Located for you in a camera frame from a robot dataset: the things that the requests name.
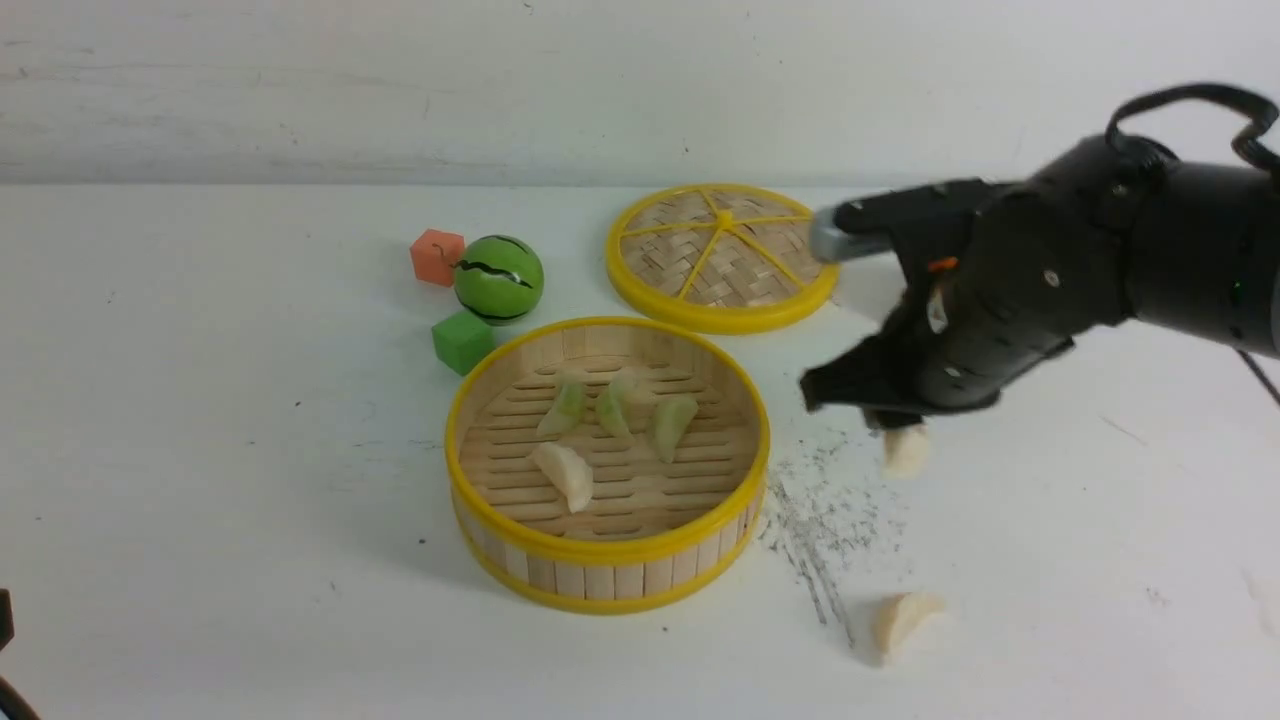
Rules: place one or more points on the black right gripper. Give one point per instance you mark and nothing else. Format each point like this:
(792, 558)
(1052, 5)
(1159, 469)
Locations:
(1037, 273)

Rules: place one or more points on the white dumpling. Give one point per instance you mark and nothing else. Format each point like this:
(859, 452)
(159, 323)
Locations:
(906, 451)
(898, 617)
(568, 472)

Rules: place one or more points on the green dumpling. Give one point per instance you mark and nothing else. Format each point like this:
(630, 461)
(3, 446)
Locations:
(611, 405)
(567, 408)
(670, 420)

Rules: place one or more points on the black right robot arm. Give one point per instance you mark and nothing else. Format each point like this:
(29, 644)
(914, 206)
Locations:
(1199, 240)

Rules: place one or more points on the woven bamboo steamer lid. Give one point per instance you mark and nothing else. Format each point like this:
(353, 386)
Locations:
(718, 258)

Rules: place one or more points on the bamboo steamer tray yellow rim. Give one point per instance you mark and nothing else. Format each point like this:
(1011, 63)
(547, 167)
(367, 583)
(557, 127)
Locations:
(654, 532)

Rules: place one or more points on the green toy watermelon ball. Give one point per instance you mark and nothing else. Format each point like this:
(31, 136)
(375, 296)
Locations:
(499, 279)

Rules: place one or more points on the green foam cube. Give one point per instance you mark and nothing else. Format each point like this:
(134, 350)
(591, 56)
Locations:
(462, 340)

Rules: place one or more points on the orange foam cube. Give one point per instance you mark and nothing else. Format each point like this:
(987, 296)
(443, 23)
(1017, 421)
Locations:
(433, 255)

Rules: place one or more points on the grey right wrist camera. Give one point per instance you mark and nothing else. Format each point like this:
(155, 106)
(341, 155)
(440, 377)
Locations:
(926, 227)

